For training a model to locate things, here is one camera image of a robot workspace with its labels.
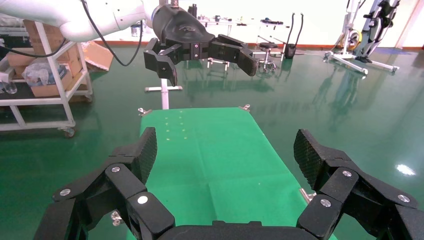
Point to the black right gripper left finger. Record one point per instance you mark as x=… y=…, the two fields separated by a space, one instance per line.
x=126 y=179

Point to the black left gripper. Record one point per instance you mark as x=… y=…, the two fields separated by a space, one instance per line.
x=179 y=28

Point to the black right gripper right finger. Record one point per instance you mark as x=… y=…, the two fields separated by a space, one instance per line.
x=341 y=182

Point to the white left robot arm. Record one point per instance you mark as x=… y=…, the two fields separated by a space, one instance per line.
x=82 y=16

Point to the loose cardboard sheet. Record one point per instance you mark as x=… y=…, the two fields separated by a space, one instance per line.
x=97 y=54

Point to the brown cardboard box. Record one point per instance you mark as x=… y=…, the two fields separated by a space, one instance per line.
x=46 y=36
x=49 y=90
x=18 y=61

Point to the metal table clamp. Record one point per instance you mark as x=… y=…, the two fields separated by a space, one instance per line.
x=116 y=218
x=307 y=195
x=144 y=111
x=245 y=107

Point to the white long table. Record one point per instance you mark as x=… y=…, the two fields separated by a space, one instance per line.
x=228 y=22

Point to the white T-shaped stand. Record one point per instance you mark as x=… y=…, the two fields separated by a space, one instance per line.
x=164 y=96

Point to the black round stool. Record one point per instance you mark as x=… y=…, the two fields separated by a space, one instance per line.
x=267 y=45

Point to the green tablecloth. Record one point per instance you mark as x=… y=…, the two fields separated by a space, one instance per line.
x=215 y=159

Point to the white shelf cart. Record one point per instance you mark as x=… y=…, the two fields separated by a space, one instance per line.
x=60 y=86

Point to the clear plastic bag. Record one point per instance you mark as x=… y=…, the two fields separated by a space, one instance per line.
x=41 y=73

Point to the black leg rig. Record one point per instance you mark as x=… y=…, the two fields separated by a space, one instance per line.
x=377 y=23

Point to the white frame stand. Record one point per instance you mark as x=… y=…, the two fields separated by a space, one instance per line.
x=346 y=61

